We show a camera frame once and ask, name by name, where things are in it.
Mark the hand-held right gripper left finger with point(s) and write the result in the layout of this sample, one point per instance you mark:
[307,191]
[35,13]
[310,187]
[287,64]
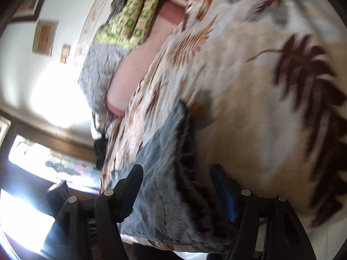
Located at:
[129,195]

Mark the green patterned blanket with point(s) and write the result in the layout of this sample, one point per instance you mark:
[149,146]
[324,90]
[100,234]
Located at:
[130,13]

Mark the dark cloth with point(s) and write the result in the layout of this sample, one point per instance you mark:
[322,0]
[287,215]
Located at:
[99,146]

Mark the leaf print blanket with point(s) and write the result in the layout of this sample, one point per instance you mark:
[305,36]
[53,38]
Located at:
[244,73]

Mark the window with brown frame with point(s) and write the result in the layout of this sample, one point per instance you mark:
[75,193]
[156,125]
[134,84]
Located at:
[32,157]

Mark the small wall switch plate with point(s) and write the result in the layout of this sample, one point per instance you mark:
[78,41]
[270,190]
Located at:
[65,54]

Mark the black box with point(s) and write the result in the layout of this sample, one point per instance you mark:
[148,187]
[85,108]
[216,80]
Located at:
[57,196]

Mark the pink bed sheet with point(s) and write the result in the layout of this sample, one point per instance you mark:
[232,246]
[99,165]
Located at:
[135,67]

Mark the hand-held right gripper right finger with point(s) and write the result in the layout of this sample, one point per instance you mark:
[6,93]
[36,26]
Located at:
[222,195]

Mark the medium framed wall picture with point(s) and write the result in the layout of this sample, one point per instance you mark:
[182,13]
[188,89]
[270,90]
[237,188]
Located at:
[44,38]

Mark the blue-grey striped pants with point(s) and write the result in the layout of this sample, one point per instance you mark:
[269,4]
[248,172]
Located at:
[160,178]

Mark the cream patterned headboard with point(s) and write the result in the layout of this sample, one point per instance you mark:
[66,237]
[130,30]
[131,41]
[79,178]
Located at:
[92,13]

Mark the grey quilted pillow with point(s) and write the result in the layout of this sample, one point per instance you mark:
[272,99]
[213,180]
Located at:
[100,70]

